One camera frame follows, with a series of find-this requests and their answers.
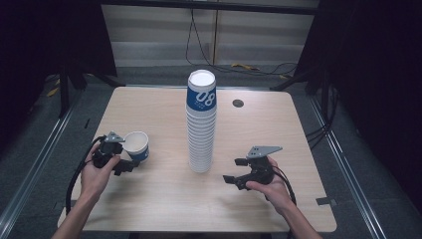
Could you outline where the metal floor rail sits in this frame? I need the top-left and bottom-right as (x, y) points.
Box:
(0, 89), (83, 231)
(308, 95), (388, 239)

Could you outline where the black metal stand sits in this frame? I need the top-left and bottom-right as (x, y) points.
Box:
(58, 61), (125, 120)

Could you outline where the black cable bundle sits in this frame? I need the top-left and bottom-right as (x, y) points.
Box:
(305, 85), (340, 151)

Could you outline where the black hanging cable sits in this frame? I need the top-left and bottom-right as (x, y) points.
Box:
(184, 8), (214, 67)

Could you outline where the dark curtain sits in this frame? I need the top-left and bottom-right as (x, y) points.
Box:
(294, 0), (422, 213)
(0, 0), (117, 157)

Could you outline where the blue and white paper cup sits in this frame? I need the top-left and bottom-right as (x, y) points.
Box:
(122, 130), (150, 164)

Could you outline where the black overhead bar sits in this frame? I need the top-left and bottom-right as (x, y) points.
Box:
(100, 0), (320, 16)

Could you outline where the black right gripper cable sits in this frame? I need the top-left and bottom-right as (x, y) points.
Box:
(272, 164), (298, 206)

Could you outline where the person's left hand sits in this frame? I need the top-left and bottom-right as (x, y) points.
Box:
(80, 154), (121, 199)

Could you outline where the black floor cable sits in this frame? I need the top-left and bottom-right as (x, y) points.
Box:
(214, 62), (299, 78)

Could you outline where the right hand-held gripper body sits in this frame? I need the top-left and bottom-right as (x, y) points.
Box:
(245, 145), (284, 185)

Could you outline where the person's right hand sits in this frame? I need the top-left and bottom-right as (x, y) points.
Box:
(245, 156), (295, 215)

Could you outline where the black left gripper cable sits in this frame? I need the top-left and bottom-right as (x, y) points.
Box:
(65, 134), (107, 216)

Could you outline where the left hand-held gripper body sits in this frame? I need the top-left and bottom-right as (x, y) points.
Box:
(92, 130), (126, 168)

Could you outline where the stack of paper cups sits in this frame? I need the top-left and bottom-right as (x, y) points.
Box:
(185, 69), (219, 174)

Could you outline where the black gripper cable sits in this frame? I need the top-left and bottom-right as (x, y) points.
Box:
(272, 164), (298, 206)
(65, 134), (107, 216)

